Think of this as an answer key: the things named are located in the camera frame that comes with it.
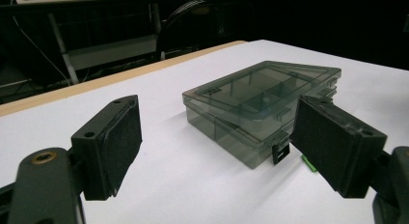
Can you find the white table cover sheet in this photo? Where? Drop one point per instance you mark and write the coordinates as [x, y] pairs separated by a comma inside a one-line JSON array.
[[180, 185]]

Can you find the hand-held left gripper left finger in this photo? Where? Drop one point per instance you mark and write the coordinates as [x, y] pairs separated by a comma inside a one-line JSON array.
[[109, 143]]

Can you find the small green plastic piece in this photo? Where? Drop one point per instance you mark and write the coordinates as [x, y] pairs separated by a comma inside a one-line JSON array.
[[308, 163]]

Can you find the desk with white metal legs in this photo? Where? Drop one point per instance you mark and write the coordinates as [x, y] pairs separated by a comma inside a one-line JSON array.
[[112, 51]]

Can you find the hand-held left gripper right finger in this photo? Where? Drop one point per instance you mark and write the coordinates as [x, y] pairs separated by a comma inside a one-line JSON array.
[[331, 143]]

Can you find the grey transparent compartment box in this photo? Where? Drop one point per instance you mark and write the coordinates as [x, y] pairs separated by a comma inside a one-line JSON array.
[[257, 89]]

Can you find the black chair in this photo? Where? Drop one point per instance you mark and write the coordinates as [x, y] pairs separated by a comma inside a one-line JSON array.
[[175, 13]]

